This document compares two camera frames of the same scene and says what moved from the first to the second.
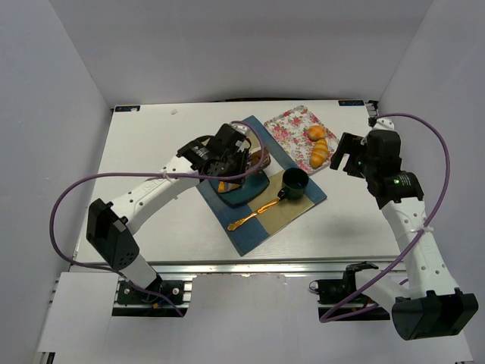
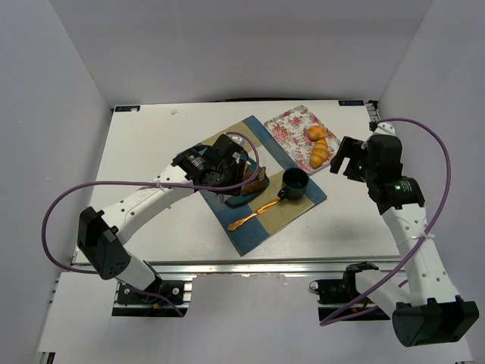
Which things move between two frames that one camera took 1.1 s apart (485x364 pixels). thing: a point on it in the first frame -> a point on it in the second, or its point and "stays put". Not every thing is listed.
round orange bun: (317, 132) stays put
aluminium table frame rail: (306, 267) stays put
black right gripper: (348, 152) stays put
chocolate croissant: (255, 156) -> (261, 182)
